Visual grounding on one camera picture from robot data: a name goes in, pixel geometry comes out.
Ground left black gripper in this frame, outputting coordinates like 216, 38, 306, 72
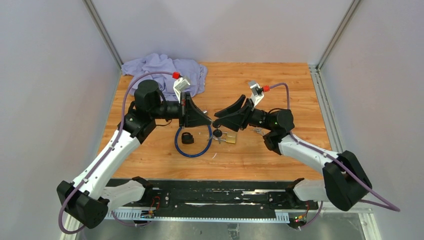
150, 92, 212, 129

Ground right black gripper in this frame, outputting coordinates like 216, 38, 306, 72
214, 94, 275, 132

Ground blue cable lock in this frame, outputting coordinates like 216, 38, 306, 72
173, 123, 213, 158

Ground small black padlock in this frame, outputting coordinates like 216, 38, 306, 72
181, 132, 195, 145

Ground black head key pair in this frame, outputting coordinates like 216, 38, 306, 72
212, 119, 223, 144

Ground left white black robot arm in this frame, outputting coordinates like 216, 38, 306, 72
56, 76, 212, 234

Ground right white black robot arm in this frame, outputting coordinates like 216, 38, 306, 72
213, 95, 373, 211

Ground silver key bunch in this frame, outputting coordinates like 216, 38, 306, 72
253, 127, 265, 136

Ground brass padlock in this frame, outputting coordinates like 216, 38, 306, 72
209, 131, 237, 144

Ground crumpled lavender cloth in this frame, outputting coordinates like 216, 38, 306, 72
121, 53, 208, 101

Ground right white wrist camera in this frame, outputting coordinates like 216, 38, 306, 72
248, 80, 270, 107

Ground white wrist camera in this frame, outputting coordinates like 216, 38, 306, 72
248, 80, 270, 107
172, 72, 191, 103

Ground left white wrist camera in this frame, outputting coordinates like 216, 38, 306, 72
172, 72, 191, 103

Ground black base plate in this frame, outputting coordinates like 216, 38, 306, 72
114, 179, 320, 223

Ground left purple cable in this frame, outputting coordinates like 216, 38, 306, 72
58, 71, 176, 235

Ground purple cable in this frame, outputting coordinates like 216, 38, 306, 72
268, 82, 401, 230
58, 71, 176, 235

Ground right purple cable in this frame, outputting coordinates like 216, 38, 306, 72
268, 82, 401, 230

